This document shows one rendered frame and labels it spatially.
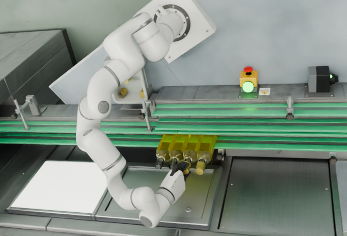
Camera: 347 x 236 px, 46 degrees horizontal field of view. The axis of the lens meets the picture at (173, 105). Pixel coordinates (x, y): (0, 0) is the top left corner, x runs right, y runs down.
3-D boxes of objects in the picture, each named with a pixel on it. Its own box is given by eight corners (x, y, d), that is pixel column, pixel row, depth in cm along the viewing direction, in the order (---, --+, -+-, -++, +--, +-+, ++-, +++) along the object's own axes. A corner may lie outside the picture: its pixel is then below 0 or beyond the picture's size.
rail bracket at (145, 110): (151, 122, 188) (143, 138, 178) (144, 90, 180) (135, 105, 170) (157, 122, 187) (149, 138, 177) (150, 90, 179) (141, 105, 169)
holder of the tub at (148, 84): (123, 103, 204) (117, 111, 197) (110, 52, 190) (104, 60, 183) (156, 103, 199) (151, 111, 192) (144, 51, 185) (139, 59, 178)
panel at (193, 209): (46, 163, 207) (7, 213, 180) (44, 158, 206) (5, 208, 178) (222, 170, 181) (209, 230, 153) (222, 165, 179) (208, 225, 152)
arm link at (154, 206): (121, 198, 141) (138, 195, 135) (137, 178, 149) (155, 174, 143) (144, 231, 145) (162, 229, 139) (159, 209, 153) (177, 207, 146)
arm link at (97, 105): (98, 67, 143) (65, 92, 137) (111, 63, 131) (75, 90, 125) (121, 99, 147) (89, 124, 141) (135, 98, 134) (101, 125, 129)
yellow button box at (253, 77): (242, 83, 181) (240, 92, 175) (241, 68, 178) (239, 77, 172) (258, 83, 179) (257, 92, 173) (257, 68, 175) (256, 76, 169)
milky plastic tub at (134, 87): (120, 94, 201) (113, 104, 194) (109, 52, 189) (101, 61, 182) (154, 94, 196) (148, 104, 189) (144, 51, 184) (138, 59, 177)
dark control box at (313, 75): (308, 82, 173) (308, 92, 166) (308, 65, 169) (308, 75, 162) (328, 82, 171) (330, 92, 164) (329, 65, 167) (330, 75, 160)
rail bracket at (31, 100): (40, 110, 215) (17, 136, 197) (29, 82, 207) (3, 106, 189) (48, 110, 214) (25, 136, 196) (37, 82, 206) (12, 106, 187)
